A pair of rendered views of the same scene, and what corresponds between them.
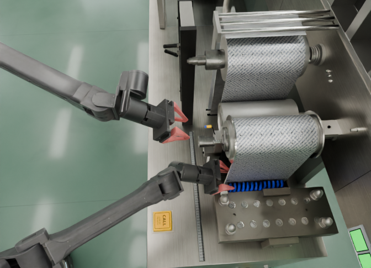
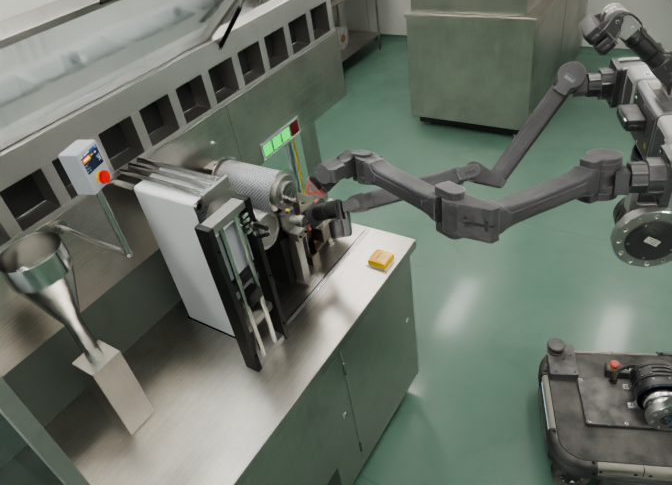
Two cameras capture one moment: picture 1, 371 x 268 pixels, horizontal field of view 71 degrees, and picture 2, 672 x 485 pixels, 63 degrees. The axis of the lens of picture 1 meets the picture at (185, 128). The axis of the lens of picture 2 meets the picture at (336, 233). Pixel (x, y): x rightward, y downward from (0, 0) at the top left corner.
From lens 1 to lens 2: 172 cm
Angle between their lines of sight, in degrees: 77
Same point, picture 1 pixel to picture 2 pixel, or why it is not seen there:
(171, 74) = (232, 420)
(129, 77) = (331, 164)
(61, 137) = not seen: outside the picture
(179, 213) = (361, 261)
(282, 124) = (244, 168)
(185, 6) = (214, 219)
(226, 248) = not seen: hidden behind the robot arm
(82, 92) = (375, 159)
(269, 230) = (304, 199)
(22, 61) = (412, 182)
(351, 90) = (187, 146)
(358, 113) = (202, 140)
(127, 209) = not seen: hidden behind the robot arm
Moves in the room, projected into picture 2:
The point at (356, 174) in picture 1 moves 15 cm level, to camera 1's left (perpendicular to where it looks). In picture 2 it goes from (235, 148) to (265, 156)
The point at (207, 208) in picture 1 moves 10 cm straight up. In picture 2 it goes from (333, 255) to (329, 234)
